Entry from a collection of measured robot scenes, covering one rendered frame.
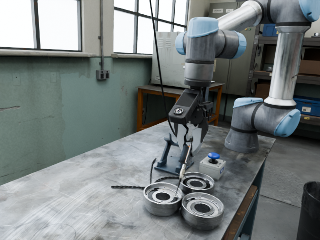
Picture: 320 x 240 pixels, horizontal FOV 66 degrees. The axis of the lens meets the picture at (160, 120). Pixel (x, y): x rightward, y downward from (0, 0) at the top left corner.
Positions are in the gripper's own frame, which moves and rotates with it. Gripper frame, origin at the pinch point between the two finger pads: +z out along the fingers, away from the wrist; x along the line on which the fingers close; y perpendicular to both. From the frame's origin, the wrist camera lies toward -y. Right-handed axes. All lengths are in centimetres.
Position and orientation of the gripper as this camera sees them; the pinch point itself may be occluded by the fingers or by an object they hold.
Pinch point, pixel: (187, 152)
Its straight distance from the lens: 70.7
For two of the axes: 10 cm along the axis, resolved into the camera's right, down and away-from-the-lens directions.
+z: -0.6, 9.6, 2.7
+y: 4.8, -2.0, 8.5
